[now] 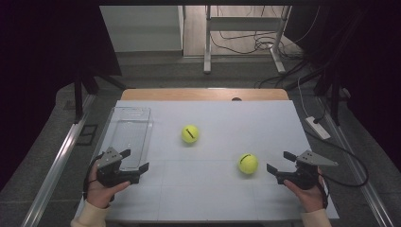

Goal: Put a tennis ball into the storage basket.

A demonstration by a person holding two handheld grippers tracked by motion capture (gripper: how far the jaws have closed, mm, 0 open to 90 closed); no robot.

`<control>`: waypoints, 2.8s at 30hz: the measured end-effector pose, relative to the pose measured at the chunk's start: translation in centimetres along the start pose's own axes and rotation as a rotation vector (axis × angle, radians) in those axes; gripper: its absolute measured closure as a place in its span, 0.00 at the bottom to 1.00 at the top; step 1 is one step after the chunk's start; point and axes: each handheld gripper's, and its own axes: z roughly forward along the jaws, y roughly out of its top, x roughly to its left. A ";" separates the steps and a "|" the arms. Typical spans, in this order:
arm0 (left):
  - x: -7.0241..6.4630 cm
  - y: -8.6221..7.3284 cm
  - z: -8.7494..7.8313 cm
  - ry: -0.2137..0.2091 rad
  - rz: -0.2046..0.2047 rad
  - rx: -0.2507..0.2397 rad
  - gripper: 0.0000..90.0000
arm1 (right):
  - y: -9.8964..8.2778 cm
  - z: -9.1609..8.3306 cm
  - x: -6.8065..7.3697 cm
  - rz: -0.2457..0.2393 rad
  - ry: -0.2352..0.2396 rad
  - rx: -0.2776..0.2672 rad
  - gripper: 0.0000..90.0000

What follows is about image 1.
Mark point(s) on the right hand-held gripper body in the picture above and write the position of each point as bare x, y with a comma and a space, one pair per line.
304, 176

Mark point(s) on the person's right hand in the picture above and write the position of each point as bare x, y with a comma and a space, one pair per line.
312, 198

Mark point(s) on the white cabinet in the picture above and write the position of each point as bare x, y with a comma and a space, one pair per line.
142, 28

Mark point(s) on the aluminium floor rail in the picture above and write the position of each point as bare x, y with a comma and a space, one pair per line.
369, 189
53, 173

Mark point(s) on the black metal stand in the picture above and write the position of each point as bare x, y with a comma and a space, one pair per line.
78, 94
332, 91

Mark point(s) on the yellow tennis ball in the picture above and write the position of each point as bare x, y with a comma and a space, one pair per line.
248, 163
190, 134

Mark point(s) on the dark curtain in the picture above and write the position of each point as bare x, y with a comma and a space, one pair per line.
372, 78
38, 78

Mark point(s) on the wooden table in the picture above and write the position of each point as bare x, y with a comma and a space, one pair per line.
205, 94

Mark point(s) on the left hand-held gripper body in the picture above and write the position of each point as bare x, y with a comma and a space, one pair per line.
110, 175

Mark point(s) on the white metal desk frame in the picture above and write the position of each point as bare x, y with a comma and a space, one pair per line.
242, 23

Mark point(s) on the clear plastic container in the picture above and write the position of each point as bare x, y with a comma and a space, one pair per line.
132, 132

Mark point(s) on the white power strip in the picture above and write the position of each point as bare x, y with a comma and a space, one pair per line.
317, 127

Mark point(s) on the person's left hand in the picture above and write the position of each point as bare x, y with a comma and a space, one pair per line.
99, 194

